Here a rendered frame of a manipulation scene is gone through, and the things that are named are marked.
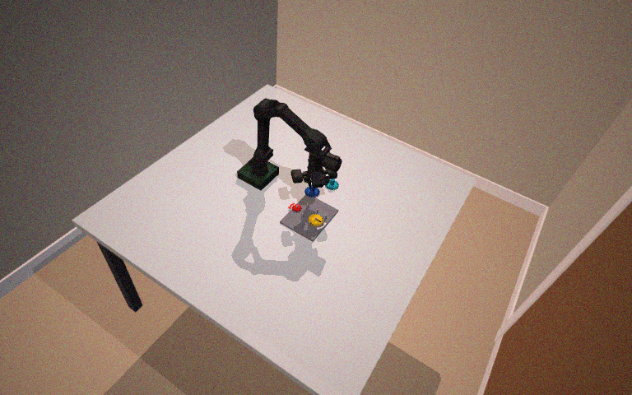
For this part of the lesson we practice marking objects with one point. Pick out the yellow gear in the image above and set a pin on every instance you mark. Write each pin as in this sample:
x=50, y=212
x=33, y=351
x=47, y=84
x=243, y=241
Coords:
x=314, y=222

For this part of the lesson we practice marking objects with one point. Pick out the teal gear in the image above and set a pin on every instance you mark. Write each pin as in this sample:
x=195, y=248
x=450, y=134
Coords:
x=332, y=184

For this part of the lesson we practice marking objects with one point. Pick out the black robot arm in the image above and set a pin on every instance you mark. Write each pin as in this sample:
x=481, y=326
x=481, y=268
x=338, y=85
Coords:
x=313, y=139

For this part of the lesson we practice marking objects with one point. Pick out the blue gear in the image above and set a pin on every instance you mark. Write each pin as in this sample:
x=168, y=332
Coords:
x=313, y=192

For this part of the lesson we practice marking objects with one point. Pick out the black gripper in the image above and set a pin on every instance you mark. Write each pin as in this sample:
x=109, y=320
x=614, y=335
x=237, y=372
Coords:
x=298, y=177

